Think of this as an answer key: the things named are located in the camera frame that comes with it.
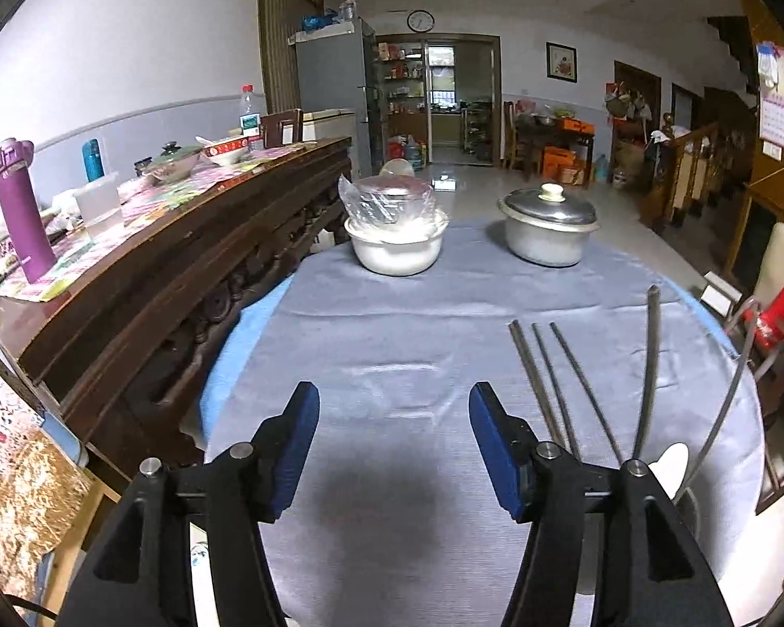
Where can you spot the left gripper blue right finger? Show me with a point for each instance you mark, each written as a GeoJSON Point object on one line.
{"type": "Point", "coordinates": [650, 570]}

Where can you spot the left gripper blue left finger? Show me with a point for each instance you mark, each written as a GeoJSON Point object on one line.
{"type": "Point", "coordinates": [138, 571]}

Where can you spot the dark carved wooden sideboard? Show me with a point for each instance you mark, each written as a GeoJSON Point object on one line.
{"type": "Point", "coordinates": [123, 353]}

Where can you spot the grey table cloth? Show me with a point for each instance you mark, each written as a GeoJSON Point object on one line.
{"type": "Point", "coordinates": [395, 521]}

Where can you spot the blue under cloth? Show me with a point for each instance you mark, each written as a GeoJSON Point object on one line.
{"type": "Point", "coordinates": [239, 346]}

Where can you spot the red child chair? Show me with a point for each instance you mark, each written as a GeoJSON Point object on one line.
{"type": "Point", "coordinates": [767, 321]}

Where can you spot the white step stool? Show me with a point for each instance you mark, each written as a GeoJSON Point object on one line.
{"type": "Point", "coordinates": [719, 295]}

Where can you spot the purple thermos bottle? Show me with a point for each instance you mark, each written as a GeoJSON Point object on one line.
{"type": "Point", "coordinates": [20, 209]}

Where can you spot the aluminium pot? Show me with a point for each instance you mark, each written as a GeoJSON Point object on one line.
{"type": "Point", "coordinates": [555, 244]}

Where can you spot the beige sofa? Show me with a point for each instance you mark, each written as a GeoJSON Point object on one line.
{"type": "Point", "coordinates": [771, 273]}

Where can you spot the pot lid with knob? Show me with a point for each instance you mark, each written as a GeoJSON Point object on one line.
{"type": "Point", "coordinates": [549, 207]}

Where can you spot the wooden stair railing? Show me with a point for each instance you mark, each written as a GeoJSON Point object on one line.
{"type": "Point", "coordinates": [688, 172]}

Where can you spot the glass lidded bowl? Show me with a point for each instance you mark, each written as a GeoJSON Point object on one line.
{"type": "Point", "coordinates": [173, 164]}

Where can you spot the orange boxes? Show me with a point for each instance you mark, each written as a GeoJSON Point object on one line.
{"type": "Point", "coordinates": [567, 157]}

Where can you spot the teal bottle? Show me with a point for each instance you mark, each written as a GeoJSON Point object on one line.
{"type": "Point", "coordinates": [91, 155]}

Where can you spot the red white bowl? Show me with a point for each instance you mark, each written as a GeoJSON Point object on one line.
{"type": "Point", "coordinates": [225, 152]}

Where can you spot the clear plastic bag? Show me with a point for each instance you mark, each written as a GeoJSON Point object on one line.
{"type": "Point", "coordinates": [387, 201]}

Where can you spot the dark wooden side table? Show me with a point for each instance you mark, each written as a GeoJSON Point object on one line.
{"type": "Point", "coordinates": [529, 140]}

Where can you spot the clear plastic water bottle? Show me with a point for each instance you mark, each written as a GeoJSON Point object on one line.
{"type": "Point", "coordinates": [249, 116]}

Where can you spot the white chest freezer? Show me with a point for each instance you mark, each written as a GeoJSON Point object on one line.
{"type": "Point", "coordinates": [329, 124]}

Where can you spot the grey refrigerator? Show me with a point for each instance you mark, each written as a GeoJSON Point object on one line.
{"type": "Point", "coordinates": [337, 70]}

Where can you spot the framed wall picture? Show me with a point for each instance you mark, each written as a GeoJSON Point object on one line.
{"type": "Point", "coordinates": [562, 62]}

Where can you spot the wall calendar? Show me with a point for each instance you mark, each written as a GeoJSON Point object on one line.
{"type": "Point", "coordinates": [771, 92]}

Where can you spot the round wall clock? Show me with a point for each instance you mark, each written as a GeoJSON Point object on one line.
{"type": "Point", "coordinates": [420, 21]}

